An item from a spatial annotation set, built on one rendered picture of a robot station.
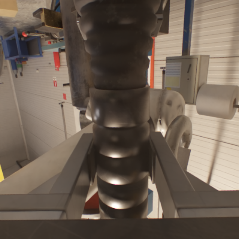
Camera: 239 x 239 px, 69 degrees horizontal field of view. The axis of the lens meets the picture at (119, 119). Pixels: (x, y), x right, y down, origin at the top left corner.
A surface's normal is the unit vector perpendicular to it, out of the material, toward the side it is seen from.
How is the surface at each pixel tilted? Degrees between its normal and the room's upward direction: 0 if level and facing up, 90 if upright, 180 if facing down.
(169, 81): 90
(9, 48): 90
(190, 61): 90
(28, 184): 147
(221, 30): 90
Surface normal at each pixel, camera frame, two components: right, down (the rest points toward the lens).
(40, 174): 0.15, -0.66
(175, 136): 0.31, -0.10
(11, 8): 0.60, 0.22
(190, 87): -0.72, 0.23
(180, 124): 0.46, -0.34
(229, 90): -0.50, -0.56
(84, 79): 0.08, 0.29
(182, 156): -0.59, -0.18
